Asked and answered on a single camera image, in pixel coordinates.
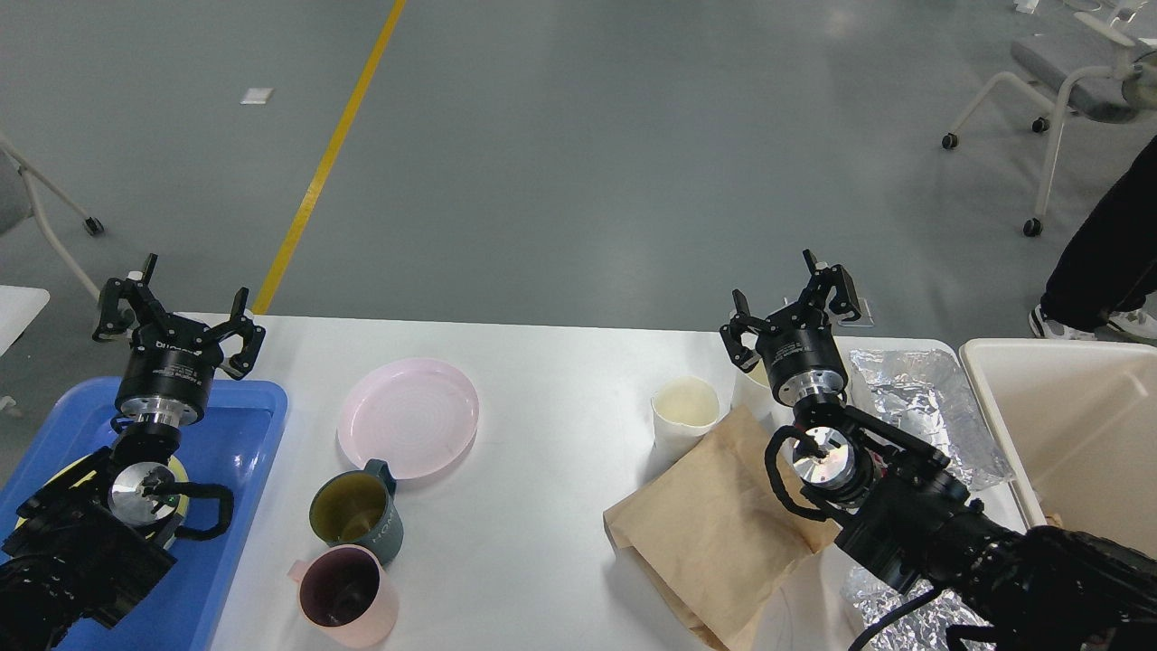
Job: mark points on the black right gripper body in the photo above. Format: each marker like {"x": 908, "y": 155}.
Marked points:
{"x": 801, "y": 359}

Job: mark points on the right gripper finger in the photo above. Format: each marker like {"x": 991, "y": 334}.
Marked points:
{"x": 828, "y": 297}
{"x": 741, "y": 322}

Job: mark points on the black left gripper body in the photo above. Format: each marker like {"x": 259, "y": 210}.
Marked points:
{"x": 170, "y": 372}

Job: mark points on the dark green mug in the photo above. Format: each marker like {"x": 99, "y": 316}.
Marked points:
{"x": 359, "y": 507}

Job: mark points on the pink plate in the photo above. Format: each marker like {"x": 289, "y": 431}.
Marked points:
{"x": 418, "y": 415}

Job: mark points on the pink mug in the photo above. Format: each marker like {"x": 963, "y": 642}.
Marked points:
{"x": 346, "y": 593}

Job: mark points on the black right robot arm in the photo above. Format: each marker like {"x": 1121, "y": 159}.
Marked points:
{"x": 904, "y": 517}

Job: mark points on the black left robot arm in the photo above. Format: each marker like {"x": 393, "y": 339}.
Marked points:
{"x": 44, "y": 598}

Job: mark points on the white floor socket plate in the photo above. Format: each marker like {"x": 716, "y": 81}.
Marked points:
{"x": 865, "y": 319}

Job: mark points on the white paper cup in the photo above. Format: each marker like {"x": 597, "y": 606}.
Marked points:
{"x": 752, "y": 391}
{"x": 684, "y": 410}

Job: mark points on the blue plastic tray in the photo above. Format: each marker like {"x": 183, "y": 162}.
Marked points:
{"x": 234, "y": 445}

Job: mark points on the white side table corner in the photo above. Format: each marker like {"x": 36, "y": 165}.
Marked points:
{"x": 20, "y": 305}

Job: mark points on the crumpled aluminium foil sheet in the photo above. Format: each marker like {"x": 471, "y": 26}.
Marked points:
{"x": 926, "y": 394}

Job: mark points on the white chair left edge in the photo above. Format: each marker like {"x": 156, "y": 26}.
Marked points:
{"x": 30, "y": 175}

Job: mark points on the yellow plate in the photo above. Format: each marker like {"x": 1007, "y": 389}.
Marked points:
{"x": 179, "y": 470}

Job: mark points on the brown paper bag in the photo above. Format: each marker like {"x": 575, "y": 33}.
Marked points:
{"x": 712, "y": 536}

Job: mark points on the beige plastic bin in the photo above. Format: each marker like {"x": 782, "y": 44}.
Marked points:
{"x": 1077, "y": 421}

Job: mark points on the person in black trousers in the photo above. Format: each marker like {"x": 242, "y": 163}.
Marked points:
{"x": 1108, "y": 270}

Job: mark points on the aluminium foil piece lower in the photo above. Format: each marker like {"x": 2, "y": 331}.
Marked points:
{"x": 924, "y": 629}

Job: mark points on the white grey office chair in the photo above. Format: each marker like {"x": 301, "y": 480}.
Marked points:
{"x": 1104, "y": 73}

